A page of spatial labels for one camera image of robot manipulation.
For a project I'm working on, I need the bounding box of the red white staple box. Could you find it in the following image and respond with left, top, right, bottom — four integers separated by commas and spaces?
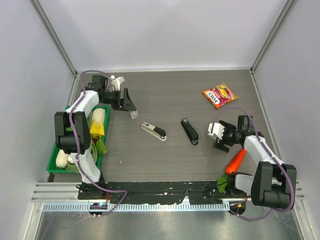
130, 111, 139, 119

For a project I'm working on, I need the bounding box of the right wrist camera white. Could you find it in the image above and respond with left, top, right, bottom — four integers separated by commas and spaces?
207, 122, 225, 141

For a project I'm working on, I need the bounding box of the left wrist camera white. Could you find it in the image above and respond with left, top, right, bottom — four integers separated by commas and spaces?
109, 75, 125, 91

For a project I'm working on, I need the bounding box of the white slotted cable duct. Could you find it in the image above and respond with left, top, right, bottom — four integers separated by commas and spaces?
42, 201, 230, 213

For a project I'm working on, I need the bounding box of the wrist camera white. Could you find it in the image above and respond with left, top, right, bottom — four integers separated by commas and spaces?
207, 122, 225, 141
109, 75, 125, 91

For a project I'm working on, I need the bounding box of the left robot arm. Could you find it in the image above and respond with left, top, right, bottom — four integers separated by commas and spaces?
54, 72, 137, 200

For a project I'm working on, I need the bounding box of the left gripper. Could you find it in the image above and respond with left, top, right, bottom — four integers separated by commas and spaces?
100, 88, 136, 112

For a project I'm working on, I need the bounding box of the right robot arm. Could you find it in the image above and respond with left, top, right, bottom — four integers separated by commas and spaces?
207, 115, 297, 212

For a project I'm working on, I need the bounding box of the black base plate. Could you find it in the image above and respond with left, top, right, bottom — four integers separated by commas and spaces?
76, 181, 249, 205

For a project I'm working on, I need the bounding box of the orange toy carrot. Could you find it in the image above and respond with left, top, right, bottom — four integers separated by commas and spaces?
224, 148, 247, 175

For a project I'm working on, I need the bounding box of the green plastic tray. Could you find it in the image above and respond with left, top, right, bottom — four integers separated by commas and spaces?
46, 105, 110, 174

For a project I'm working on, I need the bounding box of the yellow white toy cabbage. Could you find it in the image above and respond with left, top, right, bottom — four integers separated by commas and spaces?
89, 108, 106, 136

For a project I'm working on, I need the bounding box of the green toy leaf sprig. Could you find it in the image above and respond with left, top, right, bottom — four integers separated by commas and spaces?
95, 139, 108, 156

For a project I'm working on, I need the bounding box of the orange candy bag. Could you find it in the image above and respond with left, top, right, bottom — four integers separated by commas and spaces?
202, 83, 238, 109

